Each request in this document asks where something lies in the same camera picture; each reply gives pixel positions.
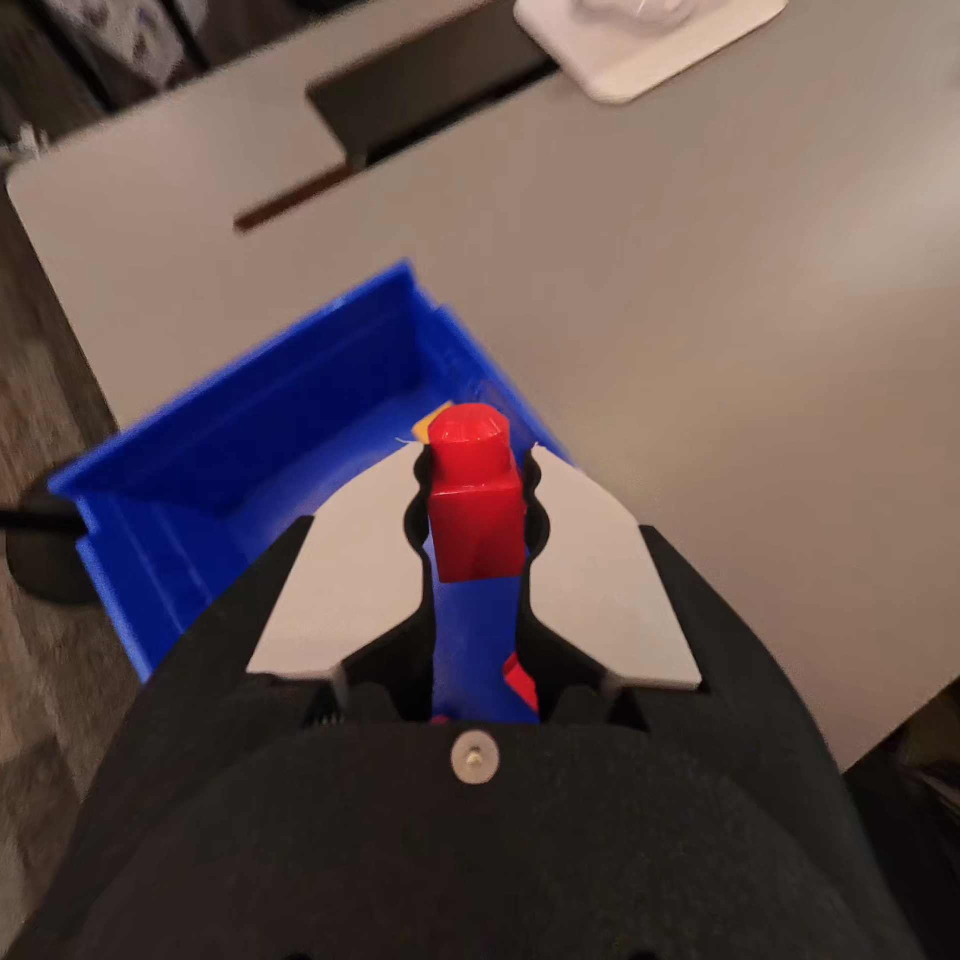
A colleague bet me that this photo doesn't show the white patterned cloth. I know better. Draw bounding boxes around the white patterned cloth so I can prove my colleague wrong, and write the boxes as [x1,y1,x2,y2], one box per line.
[45,0,207,84]

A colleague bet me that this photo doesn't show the red plastic block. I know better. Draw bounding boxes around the red plastic block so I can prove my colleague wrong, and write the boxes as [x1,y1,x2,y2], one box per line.
[426,402,526,585]

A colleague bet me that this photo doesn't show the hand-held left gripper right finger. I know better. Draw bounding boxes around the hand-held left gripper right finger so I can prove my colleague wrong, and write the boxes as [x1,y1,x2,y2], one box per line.
[517,442,704,706]

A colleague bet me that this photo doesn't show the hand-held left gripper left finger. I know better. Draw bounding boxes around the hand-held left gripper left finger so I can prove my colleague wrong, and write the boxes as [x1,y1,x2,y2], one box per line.
[246,442,438,714]

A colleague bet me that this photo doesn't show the black flat panel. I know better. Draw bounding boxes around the black flat panel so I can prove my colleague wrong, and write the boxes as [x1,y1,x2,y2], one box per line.
[306,22,560,170]

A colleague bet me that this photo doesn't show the blue plastic bin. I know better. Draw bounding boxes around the blue plastic bin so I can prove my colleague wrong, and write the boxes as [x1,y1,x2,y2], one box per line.
[46,258,575,725]

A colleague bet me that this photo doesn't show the black round floor stand base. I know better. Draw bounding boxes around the black round floor stand base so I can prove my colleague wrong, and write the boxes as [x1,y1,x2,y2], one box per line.
[0,480,99,605]

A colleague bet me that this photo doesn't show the white stand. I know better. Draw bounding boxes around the white stand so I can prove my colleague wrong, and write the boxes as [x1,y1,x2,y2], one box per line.
[513,0,789,104]

